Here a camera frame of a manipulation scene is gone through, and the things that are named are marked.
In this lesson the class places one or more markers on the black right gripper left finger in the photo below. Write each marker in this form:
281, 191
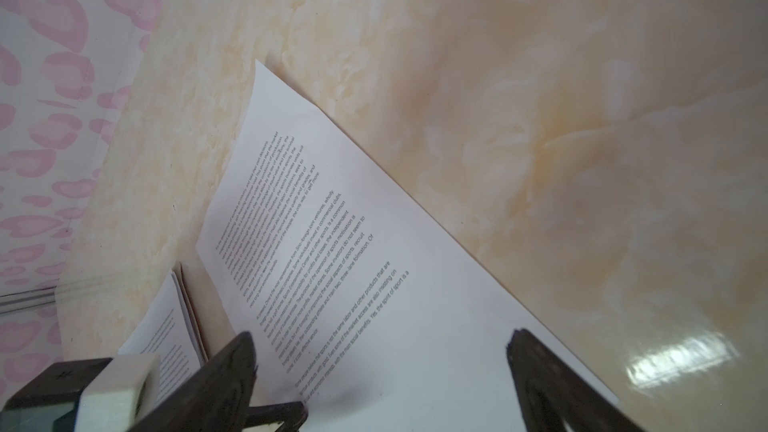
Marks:
215, 398

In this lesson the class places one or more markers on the white text sheet wall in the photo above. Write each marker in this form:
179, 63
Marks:
170, 330

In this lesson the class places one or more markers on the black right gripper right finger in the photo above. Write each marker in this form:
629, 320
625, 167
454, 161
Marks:
553, 397

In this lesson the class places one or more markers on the aluminium floor rail left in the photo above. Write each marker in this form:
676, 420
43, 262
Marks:
17, 302

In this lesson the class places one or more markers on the white text sheet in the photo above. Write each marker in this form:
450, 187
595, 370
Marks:
359, 303

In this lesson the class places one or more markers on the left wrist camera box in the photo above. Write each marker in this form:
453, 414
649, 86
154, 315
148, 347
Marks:
103, 394

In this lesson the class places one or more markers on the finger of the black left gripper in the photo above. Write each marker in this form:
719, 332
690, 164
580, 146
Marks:
289, 416

